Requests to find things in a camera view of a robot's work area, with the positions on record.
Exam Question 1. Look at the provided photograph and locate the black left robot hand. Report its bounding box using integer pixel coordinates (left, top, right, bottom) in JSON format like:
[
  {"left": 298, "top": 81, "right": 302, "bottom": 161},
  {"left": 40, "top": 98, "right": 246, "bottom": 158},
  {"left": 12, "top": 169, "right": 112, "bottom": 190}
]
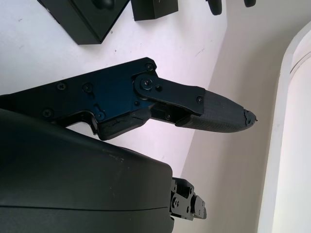
[{"left": 206, "top": 0, "right": 256, "bottom": 16}]

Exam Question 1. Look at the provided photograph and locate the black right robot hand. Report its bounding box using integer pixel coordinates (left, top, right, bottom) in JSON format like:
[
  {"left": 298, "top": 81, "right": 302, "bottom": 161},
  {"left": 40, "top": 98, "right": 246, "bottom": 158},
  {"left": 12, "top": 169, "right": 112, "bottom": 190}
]
[{"left": 0, "top": 57, "right": 259, "bottom": 233}]

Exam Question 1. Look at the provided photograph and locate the black RealSense box lid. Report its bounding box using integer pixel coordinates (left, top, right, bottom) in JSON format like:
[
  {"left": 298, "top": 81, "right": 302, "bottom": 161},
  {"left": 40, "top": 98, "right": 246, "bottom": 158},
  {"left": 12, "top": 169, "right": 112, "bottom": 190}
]
[{"left": 131, "top": 0, "right": 180, "bottom": 22}]

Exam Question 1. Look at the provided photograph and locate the black box base with foam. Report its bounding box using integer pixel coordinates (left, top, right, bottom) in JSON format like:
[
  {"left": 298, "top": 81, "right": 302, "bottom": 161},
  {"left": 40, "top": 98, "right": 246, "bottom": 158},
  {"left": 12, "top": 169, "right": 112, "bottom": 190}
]
[{"left": 37, "top": 0, "right": 133, "bottom": 46}]

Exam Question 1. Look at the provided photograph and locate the white rounded wall panel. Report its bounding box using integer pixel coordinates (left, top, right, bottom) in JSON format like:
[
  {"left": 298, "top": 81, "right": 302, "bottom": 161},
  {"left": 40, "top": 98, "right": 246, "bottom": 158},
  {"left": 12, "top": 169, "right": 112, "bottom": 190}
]
[{"left": 272, "top": 24, "right": 311, "bottom": 233}]

